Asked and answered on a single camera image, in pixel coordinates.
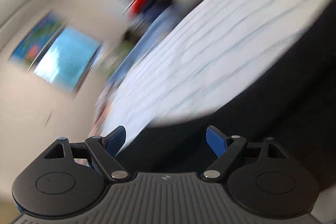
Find black pants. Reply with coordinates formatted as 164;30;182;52
116;2;335;190

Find colourful patchwork blanket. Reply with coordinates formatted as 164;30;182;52
88;82;117;137

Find white script-print quilt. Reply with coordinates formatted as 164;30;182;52
99;0;331;144

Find light blue blanket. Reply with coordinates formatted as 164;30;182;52
108;7;182;83

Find window with grey frame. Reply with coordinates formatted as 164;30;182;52
33;26;101;93

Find colourful wall poster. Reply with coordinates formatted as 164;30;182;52
10;10;67;72

